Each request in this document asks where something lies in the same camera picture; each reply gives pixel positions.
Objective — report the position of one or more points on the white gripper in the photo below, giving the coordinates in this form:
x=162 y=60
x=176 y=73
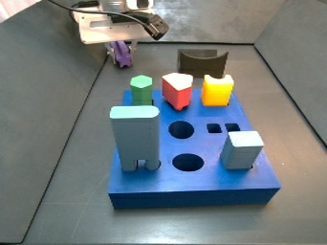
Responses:
x=96 y=29

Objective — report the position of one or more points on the purple star prism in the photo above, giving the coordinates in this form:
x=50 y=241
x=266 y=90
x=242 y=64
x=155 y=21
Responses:
x=122 y=53

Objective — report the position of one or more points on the black curved fixture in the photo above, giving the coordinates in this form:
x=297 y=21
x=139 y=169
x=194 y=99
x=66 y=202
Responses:
x=200 y=62

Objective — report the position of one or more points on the blue peg board block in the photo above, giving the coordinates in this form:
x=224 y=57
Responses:
x=191 y=178

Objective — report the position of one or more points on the green hexagon peg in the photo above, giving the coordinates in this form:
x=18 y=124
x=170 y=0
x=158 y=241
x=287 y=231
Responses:
x=142 y=90

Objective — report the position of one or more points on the red pentagon peg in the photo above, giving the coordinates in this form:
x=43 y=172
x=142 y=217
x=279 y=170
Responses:
x=178 y=89

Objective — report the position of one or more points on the large light blue peg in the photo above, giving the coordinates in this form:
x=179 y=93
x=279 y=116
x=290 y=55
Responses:
x=136 y=131

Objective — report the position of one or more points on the yellow orange crescent peg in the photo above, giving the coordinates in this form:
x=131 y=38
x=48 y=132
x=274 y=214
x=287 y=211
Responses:
x=216 y=90

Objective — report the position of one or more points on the small light blue square peg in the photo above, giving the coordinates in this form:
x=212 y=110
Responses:
x=241 y=149

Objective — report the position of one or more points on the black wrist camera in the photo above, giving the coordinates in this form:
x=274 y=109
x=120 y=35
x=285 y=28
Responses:
x=154 y=24

